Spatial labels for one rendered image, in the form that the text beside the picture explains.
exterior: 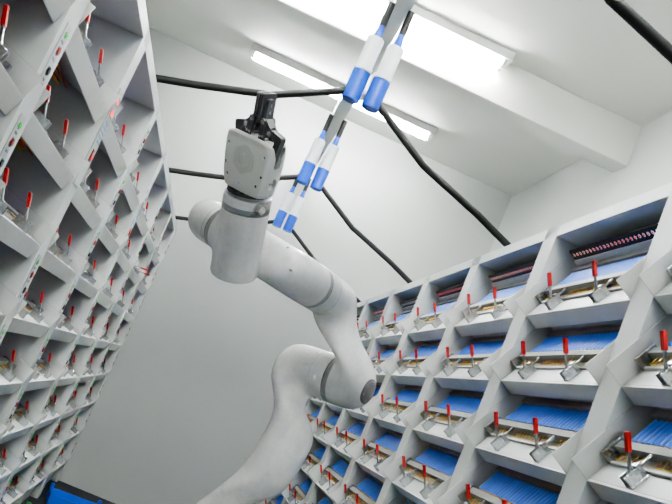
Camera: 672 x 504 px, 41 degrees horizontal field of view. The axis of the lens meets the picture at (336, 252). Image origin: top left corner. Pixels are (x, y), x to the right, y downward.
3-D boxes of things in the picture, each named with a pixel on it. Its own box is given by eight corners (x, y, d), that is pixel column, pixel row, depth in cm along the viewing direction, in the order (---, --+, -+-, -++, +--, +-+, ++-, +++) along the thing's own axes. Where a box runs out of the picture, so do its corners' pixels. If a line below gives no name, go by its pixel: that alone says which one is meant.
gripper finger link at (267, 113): (267, 138, 148) (275, 99, 145) (253, 132, 150) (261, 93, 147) (280, 137, 150) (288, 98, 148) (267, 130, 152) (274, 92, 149)
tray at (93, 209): (92, 229, 300) (121, 199, 303) (67, 196, 241) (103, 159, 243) (46, 189, 300) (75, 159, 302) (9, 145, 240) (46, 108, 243)
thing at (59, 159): (62, 189, 232) (99, 151, 234) (15, 129, 172) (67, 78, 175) (1, 136, 231) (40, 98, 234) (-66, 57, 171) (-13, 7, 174)
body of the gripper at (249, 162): (253, 210, 150) (266, 146, 145) (211, 188, 155) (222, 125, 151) (284, 204, 155) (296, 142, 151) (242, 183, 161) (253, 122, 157)
